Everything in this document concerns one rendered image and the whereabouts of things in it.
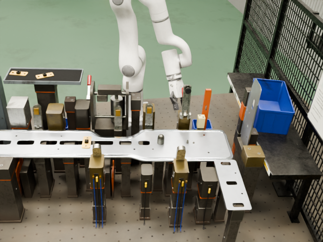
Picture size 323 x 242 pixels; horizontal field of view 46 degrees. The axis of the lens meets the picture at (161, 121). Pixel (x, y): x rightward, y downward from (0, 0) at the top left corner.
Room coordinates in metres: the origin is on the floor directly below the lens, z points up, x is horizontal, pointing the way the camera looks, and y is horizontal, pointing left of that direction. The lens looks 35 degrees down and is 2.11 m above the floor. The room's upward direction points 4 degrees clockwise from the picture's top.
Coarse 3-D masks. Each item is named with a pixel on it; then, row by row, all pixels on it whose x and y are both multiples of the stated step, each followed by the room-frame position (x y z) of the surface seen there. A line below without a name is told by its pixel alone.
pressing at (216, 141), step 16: (16, 144) 1.30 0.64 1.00; (112, 144) 1.34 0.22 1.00; (176, 144) 1.37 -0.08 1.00; (192, 144) 1.38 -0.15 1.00; (208, 144) 1.39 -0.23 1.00; (224, 144) 1.40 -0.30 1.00; (144, 160) 1.25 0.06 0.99; (160, 160) 1.26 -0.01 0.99; (192, 160) 1.27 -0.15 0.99; (208, 160) 1.28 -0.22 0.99
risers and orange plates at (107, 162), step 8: (8, 144) 1.35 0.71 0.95; (16, 160) 1.32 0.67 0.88; (24, 160) 1.33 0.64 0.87; (104, 160) 1.37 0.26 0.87; (112, 160) 1.41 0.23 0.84; (16, 168) 1.28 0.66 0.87; (24, 168) 1.28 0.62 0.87; (32, 168) 1.34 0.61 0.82; (112, 168) 1.36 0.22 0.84; (16, 176) 1.25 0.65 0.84; (24, 176) 1.25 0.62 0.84; (32, 176) 1.32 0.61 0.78; (112, 176) 1.30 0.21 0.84; (24, 184) 1.25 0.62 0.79; (32, 184) 1.30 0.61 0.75; (104, 184) 1.28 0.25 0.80; (112, 184) 1.29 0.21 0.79; (24, 192) 1.25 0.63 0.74; (32, 192) 1.27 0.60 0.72; (104, 192) 1.28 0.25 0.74; (112, 192) 1.29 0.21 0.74
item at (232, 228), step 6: (234, 204) 1.04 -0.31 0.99; (240, 204) 1.04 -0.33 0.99; (228, 210) 1.04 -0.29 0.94; (234, 210) 1.00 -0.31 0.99; (240, 210) 1.01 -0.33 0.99; (228, 216) 1.04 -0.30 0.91; (234, 216) 1.00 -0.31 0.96; (240, 216) 1.01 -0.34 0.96; (228, 222) 1.02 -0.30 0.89; (234, 222) 1.01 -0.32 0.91; (228, 228) 1.01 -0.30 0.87; (234, 228) 1.01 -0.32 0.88; (228, 234) 1.01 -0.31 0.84; (234, 234) 1.01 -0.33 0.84; (222, 240) 1.04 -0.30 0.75; (228, 240) 1.01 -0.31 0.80; (234, 240) 1.01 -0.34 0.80
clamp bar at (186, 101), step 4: (184, 88) 1.54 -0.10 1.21; (188, 88) 1.52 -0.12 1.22; (184, 92) 1.54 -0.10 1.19; (188, 92) 1.51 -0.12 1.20; (184, 96) 1.53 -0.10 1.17; (188, 96) 1.55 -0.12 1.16; (184, 100) 1.53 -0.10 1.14; (188, 100) 1.54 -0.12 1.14; (184, 104) 1.54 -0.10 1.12; (188, 104) 1.53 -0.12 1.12; (184, 108) 1.53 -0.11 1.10; (188, 108) 1.53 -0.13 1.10; (188, 112) 1.52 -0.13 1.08; (188, 116) 1.52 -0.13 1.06
